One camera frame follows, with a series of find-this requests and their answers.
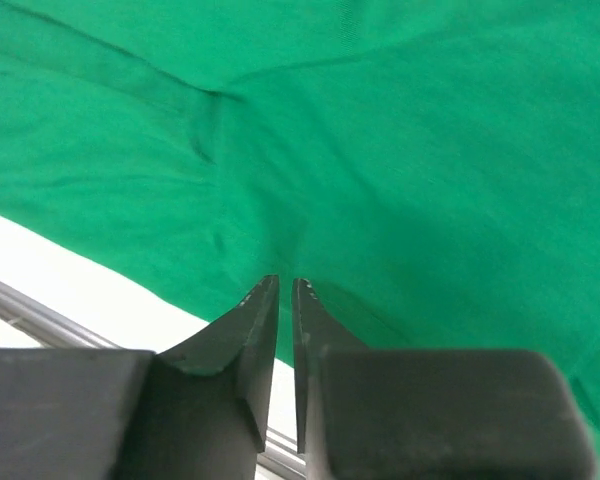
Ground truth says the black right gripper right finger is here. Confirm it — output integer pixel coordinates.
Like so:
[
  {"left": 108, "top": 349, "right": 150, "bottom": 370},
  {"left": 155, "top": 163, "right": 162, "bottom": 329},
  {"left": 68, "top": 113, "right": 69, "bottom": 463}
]
[{"left": 292, "top": 279, "right": 600, "bottom": 479}]

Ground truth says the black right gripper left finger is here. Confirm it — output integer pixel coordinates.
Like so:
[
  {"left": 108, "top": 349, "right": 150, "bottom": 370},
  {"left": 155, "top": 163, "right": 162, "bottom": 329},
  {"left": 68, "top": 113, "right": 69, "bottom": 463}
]
[{"left": 0, "top": 275, "right": 279, "bottom": 479}]

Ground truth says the green t shirt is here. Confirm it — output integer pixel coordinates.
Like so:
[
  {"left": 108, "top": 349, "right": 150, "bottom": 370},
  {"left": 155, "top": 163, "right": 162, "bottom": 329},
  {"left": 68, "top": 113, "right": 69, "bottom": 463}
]
[{"left": 0, "top": 1, "right": 600, "bottom": 458}]

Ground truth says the aluminium rail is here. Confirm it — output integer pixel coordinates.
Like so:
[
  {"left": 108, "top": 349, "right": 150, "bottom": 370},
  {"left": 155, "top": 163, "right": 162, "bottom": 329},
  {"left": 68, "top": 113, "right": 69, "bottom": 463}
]
[{"left": 0, "top": 281, "right": 306, "bottom": 479}]

